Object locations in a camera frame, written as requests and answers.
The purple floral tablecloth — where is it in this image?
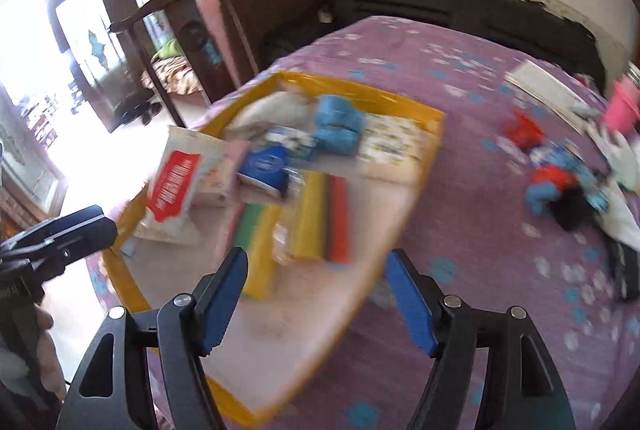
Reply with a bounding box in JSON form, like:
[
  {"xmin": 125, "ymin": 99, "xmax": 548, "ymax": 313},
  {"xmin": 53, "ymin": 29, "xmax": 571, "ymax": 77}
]
[{"xmin": 85, "ymin": 14, "xmax": 640, "ymax": 430}]

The person's left hand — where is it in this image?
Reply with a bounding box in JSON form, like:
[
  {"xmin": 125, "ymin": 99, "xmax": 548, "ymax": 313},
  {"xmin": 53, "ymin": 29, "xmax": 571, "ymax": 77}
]
[{"xmin": 37, "ymin": 305, "xmax": 68, "ymax": 403}]

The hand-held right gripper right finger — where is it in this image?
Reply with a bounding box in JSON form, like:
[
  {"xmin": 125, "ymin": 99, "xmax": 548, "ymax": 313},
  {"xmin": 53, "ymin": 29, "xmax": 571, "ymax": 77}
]
[{"xmin": 386, "ymin": 249, "xmax": 576, "ymax": 430}]

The red and blue knitted toy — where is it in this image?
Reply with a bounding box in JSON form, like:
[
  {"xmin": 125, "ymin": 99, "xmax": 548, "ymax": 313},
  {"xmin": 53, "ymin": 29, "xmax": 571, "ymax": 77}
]
[
  {"xmin": 504, "ymin": 110, "xmax": 548, "ymax": 152},
  {"xmin": 525, "ymin": 162, "xmax": 583, "ymax": 217}
]

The green and yellow sponge pack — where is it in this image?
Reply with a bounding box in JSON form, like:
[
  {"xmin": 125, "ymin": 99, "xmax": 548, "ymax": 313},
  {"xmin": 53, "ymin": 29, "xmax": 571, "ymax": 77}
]
[{"xmin": 232, "ymin": 202, "xmax": 286, "ymax": 301}]

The black electric motor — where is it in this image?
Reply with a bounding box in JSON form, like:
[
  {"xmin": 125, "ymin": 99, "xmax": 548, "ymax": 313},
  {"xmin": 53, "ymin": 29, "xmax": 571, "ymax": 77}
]
[{"xmin": 550, "ymin": 187, "xmax": 608, "ymax": 232}]

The blue tissue pack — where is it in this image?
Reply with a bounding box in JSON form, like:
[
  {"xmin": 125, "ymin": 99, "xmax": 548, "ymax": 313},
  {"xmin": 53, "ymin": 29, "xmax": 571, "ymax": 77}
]
[{"xmin": 237, "ymin": 145, "xmax": 293, "ymax": 201}]

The black plastic packet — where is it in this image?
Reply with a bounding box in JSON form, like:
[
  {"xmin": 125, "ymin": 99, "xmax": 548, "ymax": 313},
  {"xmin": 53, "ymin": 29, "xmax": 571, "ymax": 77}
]
[{"xmin": 607, "ymin": 240, "xmax": 640, "ymax": 303}]

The red and yellow sponge pack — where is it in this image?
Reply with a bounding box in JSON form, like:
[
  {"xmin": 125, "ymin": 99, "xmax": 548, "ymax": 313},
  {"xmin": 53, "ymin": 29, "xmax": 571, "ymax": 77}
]
[{"xmin": 287, "ymin": 171, "xmax": 353, "ymax": 265}]

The pink bottle with knitted sleeve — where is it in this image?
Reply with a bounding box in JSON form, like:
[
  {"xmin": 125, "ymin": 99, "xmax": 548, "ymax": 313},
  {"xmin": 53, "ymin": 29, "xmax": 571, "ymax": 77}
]
[{"xmin": 602, "ymin": 62, "xmax": 640, "ymax": 133}]

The dark wooden chair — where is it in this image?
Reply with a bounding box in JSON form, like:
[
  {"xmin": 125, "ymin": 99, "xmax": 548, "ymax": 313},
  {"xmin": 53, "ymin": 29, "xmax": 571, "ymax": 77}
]
[{"xmin": 109, "ymin": 0, "xmax": 261, "ymax": 131}]

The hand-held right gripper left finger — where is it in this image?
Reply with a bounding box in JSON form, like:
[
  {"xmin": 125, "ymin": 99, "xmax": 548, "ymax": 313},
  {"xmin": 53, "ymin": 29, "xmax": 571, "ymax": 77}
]
[{"xmin": 56, "ymin": 246, "xmax": 249, "ymax": 430}]

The green cloth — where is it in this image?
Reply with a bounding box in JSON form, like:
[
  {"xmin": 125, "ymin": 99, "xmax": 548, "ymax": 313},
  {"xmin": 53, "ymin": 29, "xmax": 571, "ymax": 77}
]
[{"xmin": 155, "ymin": 39, "xmax": 183, "ymax": 60}]

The yellow cardboard box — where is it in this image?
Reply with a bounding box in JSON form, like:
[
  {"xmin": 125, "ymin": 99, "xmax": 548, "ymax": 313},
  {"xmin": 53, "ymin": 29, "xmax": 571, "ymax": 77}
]
[{"xmin": 102, "ymin": 71, "xmax": 447, "ymax": 428}]

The white fluffy cloth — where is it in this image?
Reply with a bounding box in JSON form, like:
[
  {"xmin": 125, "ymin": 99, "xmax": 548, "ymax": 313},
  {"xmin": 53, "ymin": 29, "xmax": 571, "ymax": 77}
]
[{"xmin": 225, "ymin": 87, "xmax": 321, "ymax": 141}]

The blue cloth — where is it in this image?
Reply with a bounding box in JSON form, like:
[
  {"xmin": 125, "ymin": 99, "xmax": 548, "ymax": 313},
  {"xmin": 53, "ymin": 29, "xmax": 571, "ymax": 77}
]
[{"xmin": 314, "ymin": 95, "xmax": 365, "ymax": 157}]

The patterned blanket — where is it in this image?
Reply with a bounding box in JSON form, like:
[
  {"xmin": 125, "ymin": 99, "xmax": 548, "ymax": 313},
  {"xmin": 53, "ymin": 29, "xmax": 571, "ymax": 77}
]
[{"xmin": 142, "ymin": 55, "xmax": 211, "ymax": 96}]

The white green-cuffed knitted glove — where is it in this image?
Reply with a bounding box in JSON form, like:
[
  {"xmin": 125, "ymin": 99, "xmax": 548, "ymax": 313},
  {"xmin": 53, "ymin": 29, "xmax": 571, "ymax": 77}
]
[{"xmin": 585, "ymin": 122, "xmax": 640, "ymax": 191}]

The brown upholstered sofa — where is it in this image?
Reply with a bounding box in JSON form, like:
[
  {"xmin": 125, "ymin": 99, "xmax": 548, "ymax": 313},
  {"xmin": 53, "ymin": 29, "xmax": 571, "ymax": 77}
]
[{"xmin": 222, "ymin": 0, "xmax": 333, "ymax": 81}]

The dark wooden sideboard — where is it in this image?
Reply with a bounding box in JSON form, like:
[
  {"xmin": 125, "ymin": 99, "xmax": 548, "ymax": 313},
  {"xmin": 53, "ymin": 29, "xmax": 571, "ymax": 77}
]
[{"xmin": 0, "ymin": 85, "xmax": 69, "ymax": 231}]

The wooden glass door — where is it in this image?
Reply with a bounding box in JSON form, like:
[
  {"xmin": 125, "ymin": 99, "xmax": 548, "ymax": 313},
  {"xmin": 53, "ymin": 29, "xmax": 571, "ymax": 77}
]
[{"xmin": 45, "ymin": 0, "xmax": 181, "ymax": 133}]

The white paper booklet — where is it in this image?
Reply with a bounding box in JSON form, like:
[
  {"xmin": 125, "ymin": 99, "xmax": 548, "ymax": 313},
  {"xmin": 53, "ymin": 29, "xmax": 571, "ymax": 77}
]
[{"xmin": 504, "ymin": 59, "xmax": 588, "ymax": 123}]

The white bag with red label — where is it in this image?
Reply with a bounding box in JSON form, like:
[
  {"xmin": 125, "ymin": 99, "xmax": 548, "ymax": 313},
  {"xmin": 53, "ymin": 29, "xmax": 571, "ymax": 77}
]
[{"xmin": 134, "ymin": 126, "xmax": 251, "ymax": 246}]

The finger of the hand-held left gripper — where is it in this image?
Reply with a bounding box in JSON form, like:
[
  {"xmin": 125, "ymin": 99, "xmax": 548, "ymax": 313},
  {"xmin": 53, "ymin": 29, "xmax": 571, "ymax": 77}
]
[
  {"xmin": 0, "ymin": 205, "xmax": 107, "ymax": 256},
  {"xmin": 30, "ymin": 216, "xmax": 119, "ymax": 283}
]

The black leather sofa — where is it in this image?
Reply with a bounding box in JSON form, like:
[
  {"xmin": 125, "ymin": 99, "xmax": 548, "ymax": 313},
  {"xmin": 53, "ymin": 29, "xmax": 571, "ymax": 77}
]
[{"xmin": 262, "ymin": 0, "xmax": 608, "ymax": 96}]

